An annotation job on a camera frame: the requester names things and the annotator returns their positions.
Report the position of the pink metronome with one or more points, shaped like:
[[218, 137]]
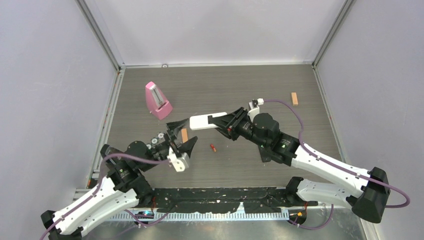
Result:
[[156, 102]]

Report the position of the wooden block far right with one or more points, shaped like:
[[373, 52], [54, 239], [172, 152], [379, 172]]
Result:
[[294, 99]]

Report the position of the white remote control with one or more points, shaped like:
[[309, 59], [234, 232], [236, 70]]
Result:
[[201, 122]]

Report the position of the wooden block near centre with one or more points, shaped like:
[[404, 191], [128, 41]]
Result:
[[184, 135]]

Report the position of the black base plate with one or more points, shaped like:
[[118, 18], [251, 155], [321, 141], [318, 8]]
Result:
[[224, 200]]

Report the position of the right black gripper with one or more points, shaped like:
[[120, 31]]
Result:
[[225, 122]]

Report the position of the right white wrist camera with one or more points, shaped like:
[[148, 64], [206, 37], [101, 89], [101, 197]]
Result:
[[254, 108]]

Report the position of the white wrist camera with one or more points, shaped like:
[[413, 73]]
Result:
[[179, 163], [254, 108]]

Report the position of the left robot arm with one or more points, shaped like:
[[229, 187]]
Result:
[[124, 185]]

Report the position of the wooden block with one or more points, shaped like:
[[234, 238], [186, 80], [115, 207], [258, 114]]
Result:
[[294, 99], [184, 135]]

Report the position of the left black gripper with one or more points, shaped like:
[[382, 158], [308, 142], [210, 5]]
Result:
[[187, 146]]

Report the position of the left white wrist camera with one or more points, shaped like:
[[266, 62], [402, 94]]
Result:
[[179, 163]]

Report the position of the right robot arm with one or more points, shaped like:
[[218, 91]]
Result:
[[363, 191]]

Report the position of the black remote battery cover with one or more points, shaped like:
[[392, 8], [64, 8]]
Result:
[[264, 154]]

